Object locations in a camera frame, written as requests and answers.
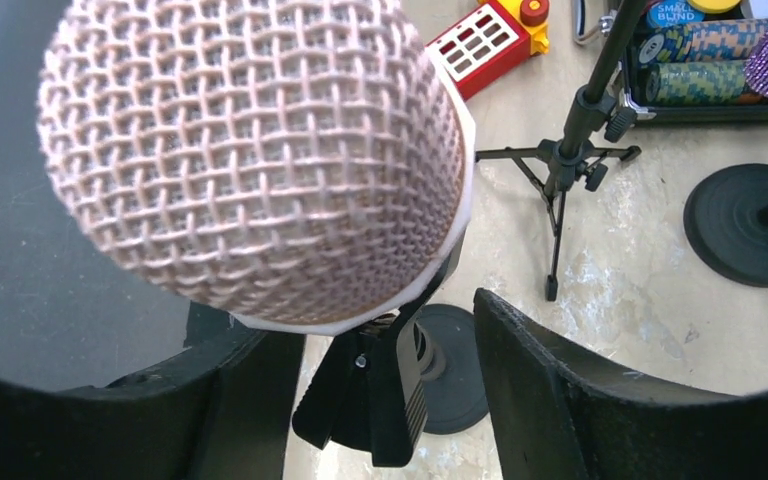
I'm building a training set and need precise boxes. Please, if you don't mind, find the yellow round chip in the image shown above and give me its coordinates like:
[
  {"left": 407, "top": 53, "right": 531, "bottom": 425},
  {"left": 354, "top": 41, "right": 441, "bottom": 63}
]
[{"left": 687, "top": 0, "right": 741, "bottom": 14}]

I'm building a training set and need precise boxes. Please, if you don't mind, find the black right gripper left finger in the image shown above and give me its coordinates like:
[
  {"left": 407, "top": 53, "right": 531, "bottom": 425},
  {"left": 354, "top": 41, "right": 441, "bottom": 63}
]
[{"left": 0, "top": 305, "right": 304, "bottom": 479}]

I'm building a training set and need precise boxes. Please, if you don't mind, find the black poker chip case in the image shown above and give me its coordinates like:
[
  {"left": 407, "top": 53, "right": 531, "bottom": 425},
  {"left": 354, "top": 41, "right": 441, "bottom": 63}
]
[{"left": 611, "top": 1, "right": 768, "bottom": 124}]

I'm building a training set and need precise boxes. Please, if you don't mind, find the red yellow toy block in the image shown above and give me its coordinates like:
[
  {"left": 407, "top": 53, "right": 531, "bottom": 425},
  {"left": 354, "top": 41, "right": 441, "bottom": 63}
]
[{"left": 426, "top": 0, "right": 550, "bottom": 100}]

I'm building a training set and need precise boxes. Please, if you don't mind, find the blue small blind chip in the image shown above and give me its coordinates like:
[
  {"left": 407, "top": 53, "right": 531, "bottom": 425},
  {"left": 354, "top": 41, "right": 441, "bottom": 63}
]
[{"left": 645, "top": 0, "right": 705, "bottom": 28}]

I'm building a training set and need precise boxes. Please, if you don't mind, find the pink toy microphone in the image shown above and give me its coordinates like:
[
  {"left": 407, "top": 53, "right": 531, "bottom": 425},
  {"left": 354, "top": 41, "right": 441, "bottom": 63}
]
[{"left": 37, "top": 1, "right": 476, "bottom": 336}]

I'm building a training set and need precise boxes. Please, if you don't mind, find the black round-base mic stand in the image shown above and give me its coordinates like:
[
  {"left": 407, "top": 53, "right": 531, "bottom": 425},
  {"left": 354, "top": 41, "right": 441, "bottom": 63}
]
[
  {"left": 292, "top": 243, "right": 488, "bottom": 467},
  {"left": 683, "top": 163, "right": 768, "bottom": 288}
]

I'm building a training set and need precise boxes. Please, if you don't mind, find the black tripod mic stand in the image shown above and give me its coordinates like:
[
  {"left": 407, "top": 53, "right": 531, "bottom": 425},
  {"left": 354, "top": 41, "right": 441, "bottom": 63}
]
[{"left": 475, "top": 0, "right": 648, "bottom": 302}]

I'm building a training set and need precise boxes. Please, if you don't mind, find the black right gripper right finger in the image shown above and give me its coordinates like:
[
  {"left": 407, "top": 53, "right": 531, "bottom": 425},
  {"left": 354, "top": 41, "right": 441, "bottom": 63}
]
[{"left": 474, "top": 289, "right": 768, "bottom": 480}]

